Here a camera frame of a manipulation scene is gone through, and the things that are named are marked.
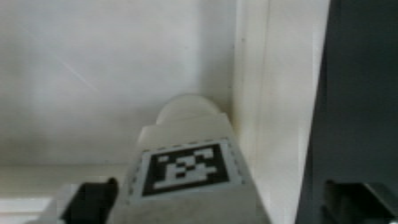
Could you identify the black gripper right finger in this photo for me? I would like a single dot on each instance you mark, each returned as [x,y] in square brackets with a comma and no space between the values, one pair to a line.
[360,203]

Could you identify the white L-shaped fixture wall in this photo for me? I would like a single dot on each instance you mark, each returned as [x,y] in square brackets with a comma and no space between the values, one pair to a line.
[278,56]

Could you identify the white square tabletop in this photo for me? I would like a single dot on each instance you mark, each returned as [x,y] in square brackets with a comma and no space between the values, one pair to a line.
[101,58]

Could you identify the white table leg with tag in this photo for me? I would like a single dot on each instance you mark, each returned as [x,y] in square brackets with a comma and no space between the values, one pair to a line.
[190,185]

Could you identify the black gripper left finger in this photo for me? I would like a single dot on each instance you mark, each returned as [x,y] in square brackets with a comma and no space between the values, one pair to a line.
[83,204]

